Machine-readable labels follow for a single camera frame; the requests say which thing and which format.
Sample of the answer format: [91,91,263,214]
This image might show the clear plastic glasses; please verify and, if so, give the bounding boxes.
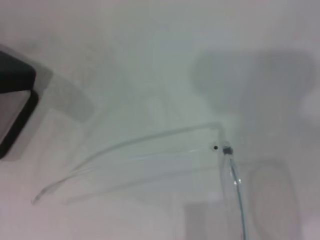
[31,121,251,240]

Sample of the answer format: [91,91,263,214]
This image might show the black glasses case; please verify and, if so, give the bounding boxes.
[0,43,40,161]

